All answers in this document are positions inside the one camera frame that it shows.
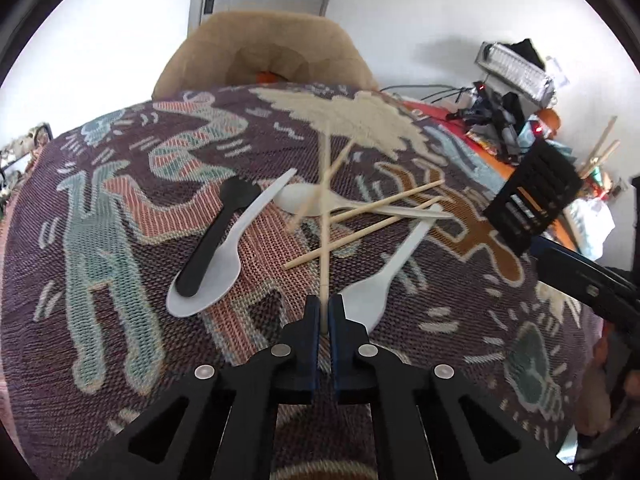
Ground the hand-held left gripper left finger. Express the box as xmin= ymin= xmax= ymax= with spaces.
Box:
xmin=65 ymin=294 xmax=321 ymax=480

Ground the brown plush toy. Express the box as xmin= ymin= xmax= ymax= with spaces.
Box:
xmin=537 ymin=109 xmax=563 ymax=138

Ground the black utensil holder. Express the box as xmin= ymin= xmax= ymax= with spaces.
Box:
xmin=482 ymin=137 xmax=583 ymax=257

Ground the black wire basket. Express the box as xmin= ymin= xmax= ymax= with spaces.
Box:
xmin=472 ymin=41 xmax=557 ymax=108

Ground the black electronic device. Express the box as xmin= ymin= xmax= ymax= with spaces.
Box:
xmin=467 ymin=81 xmax=526 ymax=161

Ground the black plastic spoon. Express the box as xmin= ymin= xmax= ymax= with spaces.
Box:
xmin=175 ymin=176 xmax=263 ymax=298

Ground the black clothing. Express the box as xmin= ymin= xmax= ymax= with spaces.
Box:
xmin=510 ymin=38 xmax=546 ymax=72

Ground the wooden chopstick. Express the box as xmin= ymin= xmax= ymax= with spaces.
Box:
xmin=580 ymin=140 xmax=622 ymax=180
xmin=286 ymin=146 xmax=353 ymax=233
xmin=329 ymin=180 xmax=446 ymax=222
xmin=579 ymin=116 xmax=618 ymax=173
xmin=283 ymin=199 xmax=442 ymax=269
xmin=320 ymin=132 xmax=331 ymax=333

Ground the brown fabric chair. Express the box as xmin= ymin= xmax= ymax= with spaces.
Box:
xmin=152 ymin=10 xmax=381 ymax=101

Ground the orange red table mat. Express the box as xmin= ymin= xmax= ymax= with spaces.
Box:
xmin=400 ymin=99 xmax=521 ymax=183

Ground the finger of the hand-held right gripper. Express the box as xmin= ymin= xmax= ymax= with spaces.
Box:
xmin=531 ymin=236 xmax=608 ymax=308

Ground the printed woven blanket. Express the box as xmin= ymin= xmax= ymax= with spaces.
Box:
xmin=0 ymin=82 xmax=601 ymax=480

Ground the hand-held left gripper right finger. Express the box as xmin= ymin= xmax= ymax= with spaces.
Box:
xmin=329 ymin=294 xmax=576 ymax=480

